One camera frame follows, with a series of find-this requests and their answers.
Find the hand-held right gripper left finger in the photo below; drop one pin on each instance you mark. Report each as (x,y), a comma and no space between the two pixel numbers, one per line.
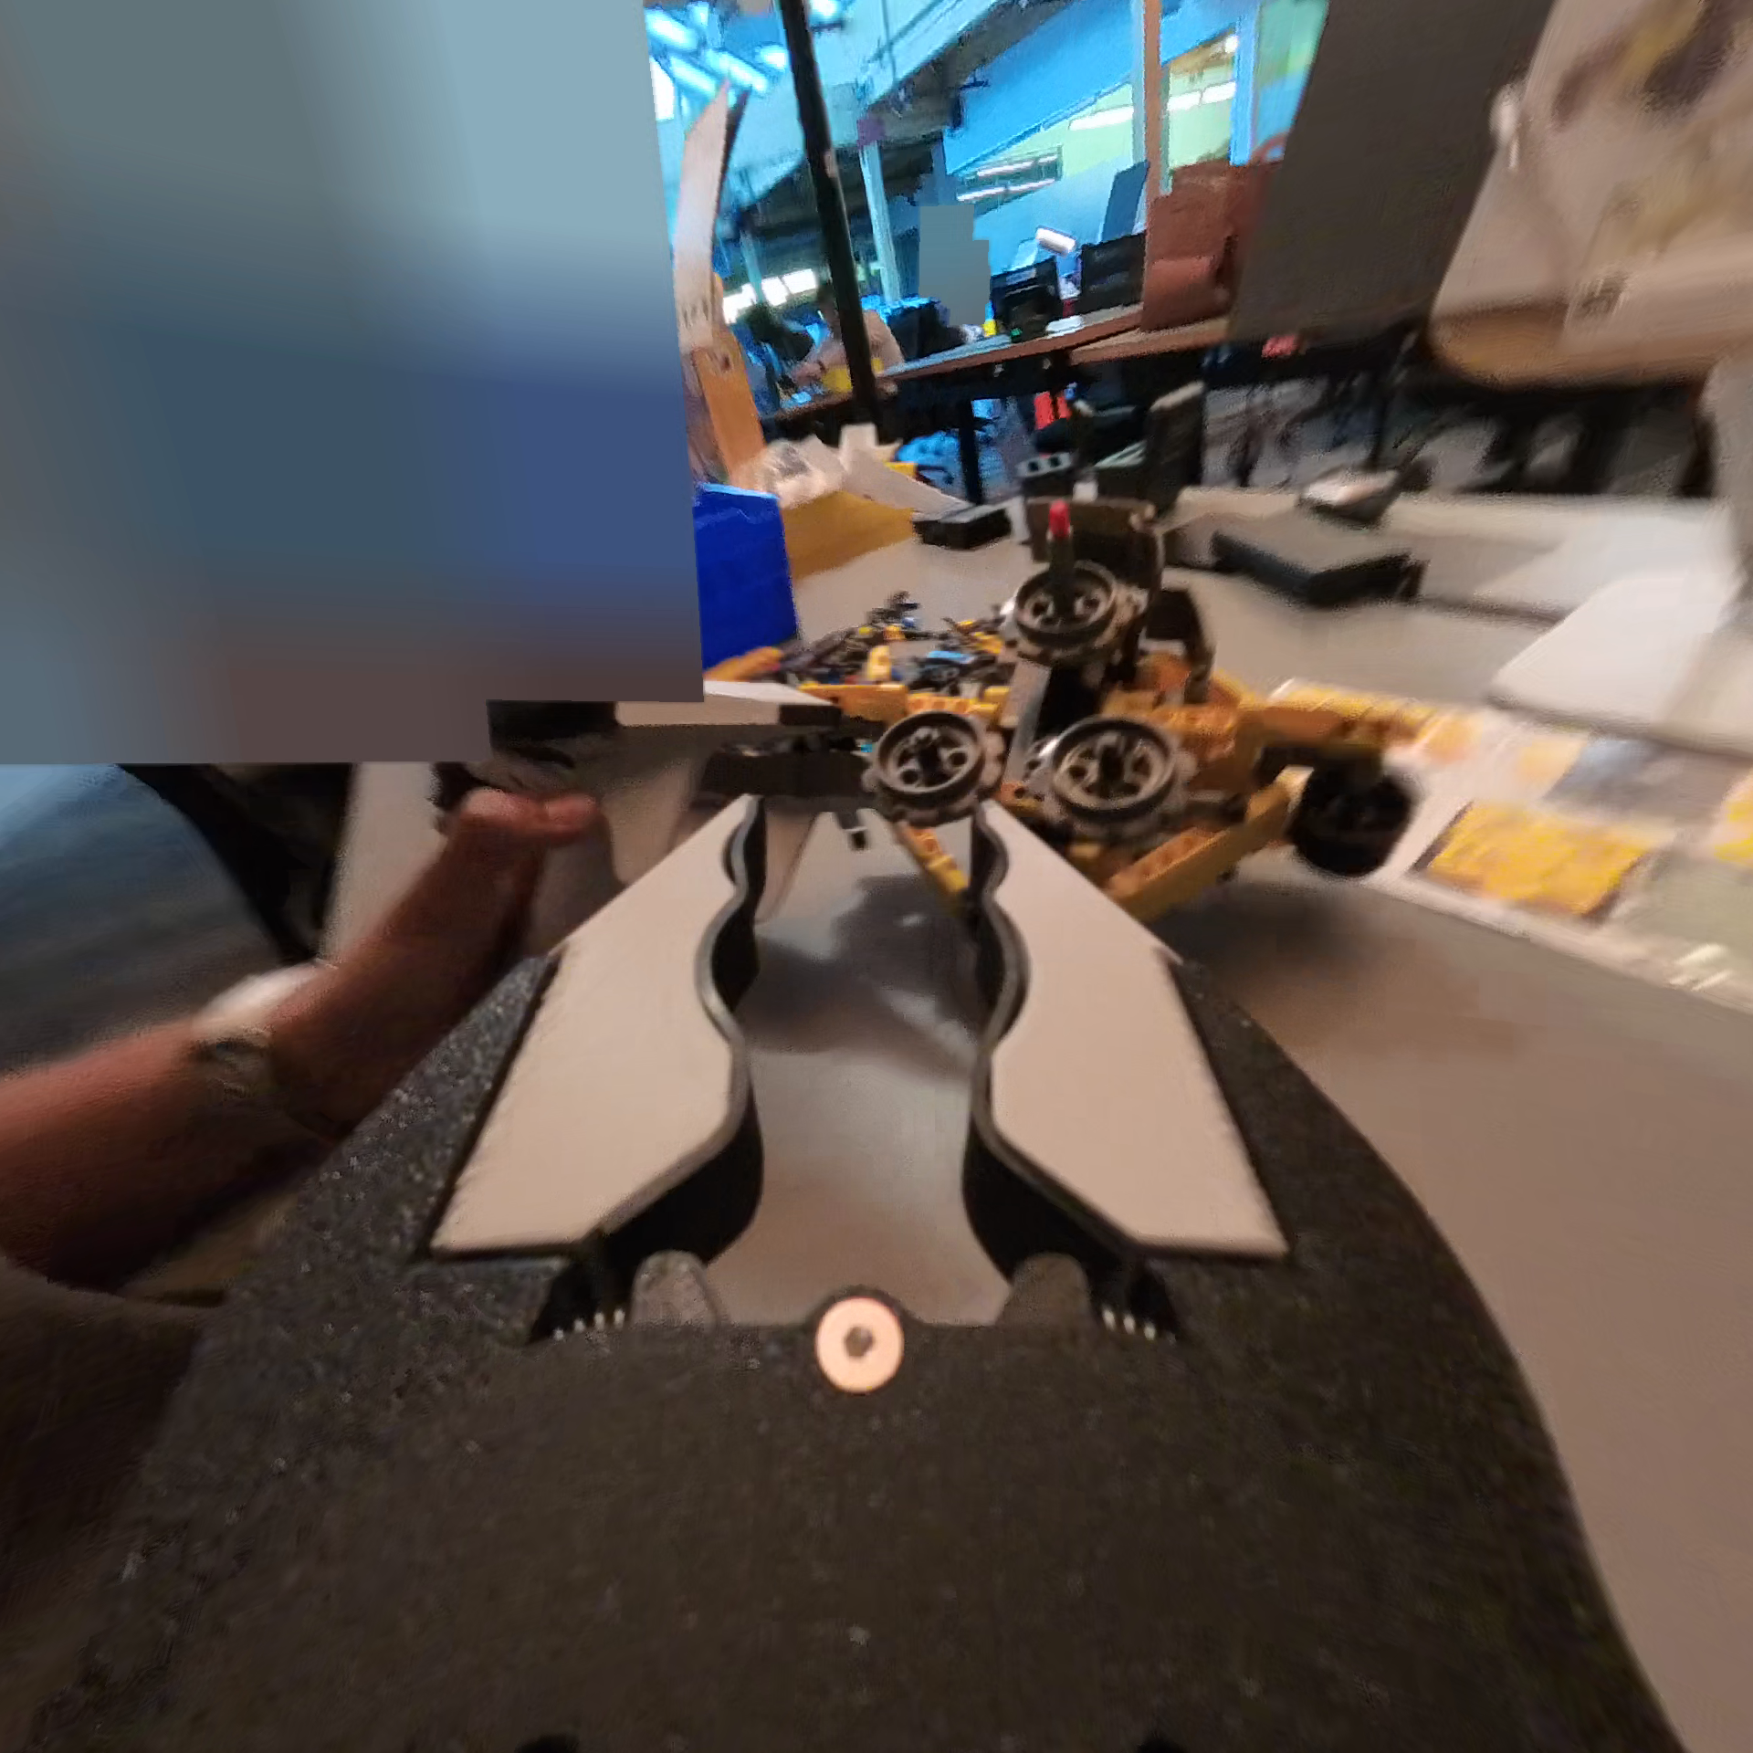
(603,1097)

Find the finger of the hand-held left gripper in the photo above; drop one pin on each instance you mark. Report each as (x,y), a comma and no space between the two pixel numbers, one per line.
(727,706)
(787,775)

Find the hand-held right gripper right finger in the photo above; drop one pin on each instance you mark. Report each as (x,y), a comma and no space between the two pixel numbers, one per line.
(1124,1097)

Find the grey toy wheel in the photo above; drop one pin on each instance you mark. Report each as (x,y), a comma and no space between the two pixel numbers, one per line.
(931,767)

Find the pile of toy building pieces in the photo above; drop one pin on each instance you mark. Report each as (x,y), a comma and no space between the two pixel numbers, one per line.
(889,643)

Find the yellow toy vehicle model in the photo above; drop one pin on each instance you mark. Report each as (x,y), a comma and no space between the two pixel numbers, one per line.
(1204,726)

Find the person's left forearm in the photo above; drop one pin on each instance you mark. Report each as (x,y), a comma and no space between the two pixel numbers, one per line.
(110,1166)

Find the person's left hand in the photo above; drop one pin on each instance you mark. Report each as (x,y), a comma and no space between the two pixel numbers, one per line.
(411,958)

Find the blue plastic bin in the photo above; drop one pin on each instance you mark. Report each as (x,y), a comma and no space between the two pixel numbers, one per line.
(748,575)

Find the yellow box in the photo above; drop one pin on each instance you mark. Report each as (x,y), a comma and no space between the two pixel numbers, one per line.
(842,535)

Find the white plastic bag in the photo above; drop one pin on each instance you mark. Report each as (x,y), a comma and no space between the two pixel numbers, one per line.
(877,472)

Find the small black box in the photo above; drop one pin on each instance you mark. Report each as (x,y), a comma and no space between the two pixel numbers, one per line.
(968,529)

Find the black slotted charger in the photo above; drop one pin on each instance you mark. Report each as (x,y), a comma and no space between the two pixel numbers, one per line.
(1050,477)

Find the long wooden table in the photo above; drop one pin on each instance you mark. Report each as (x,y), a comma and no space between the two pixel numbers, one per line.
(1012,350)

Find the yellow grey sticker sheet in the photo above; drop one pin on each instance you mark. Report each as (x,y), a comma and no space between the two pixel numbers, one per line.
(1535,850)

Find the black charger case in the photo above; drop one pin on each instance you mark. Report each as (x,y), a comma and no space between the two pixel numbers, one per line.
(1175,439)

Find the black pole stand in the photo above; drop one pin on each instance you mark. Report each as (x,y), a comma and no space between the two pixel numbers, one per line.
(822,166)

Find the black power hub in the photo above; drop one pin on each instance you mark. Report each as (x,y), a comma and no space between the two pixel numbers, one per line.
(1316,561)

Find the small silver device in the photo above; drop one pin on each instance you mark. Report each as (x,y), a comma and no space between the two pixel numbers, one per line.
(1348,493)

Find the white book stand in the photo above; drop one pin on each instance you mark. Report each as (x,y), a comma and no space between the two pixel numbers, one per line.
(1615,657)

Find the black divider panel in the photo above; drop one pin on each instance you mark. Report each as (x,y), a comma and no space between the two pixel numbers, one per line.
(1370,166)

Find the open instruction booklet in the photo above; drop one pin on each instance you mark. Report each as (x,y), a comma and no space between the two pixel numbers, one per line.
(1615,137)

